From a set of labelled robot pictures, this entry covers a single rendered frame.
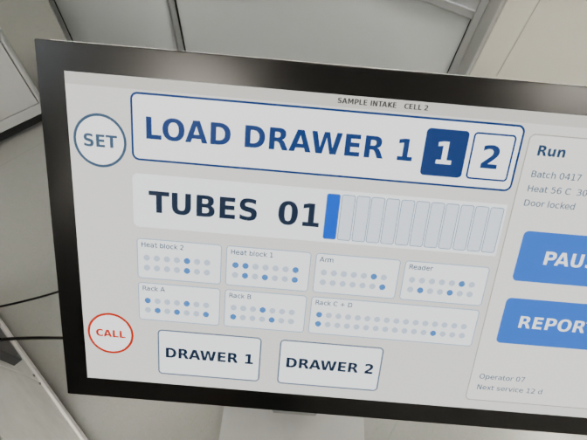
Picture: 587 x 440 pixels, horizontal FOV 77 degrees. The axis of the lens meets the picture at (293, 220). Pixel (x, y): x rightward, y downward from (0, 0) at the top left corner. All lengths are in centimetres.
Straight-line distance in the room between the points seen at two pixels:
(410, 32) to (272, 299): 76
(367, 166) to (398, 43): 71
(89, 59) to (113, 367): 26
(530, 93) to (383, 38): 70
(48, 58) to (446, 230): 33
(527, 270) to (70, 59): 40
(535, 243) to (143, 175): 32
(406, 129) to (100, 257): 27
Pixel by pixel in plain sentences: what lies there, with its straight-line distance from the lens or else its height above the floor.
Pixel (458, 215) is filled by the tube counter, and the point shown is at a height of 112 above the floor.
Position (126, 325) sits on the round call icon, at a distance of 37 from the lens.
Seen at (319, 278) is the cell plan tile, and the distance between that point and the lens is 32.
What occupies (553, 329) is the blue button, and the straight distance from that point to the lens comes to 41.
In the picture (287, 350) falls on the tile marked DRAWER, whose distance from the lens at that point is 35.
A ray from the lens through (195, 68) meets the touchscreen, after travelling 30.
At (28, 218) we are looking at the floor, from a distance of 194.
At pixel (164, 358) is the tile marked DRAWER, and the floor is 100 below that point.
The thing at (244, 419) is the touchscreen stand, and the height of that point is 4.
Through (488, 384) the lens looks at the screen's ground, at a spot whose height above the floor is 100.
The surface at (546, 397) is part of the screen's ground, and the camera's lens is 45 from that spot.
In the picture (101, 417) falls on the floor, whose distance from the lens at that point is 146.
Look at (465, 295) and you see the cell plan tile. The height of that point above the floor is 107.
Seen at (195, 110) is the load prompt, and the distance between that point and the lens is 30.
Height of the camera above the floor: 135
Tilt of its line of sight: 55 degrees down
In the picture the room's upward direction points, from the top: 5 degrees clockwise
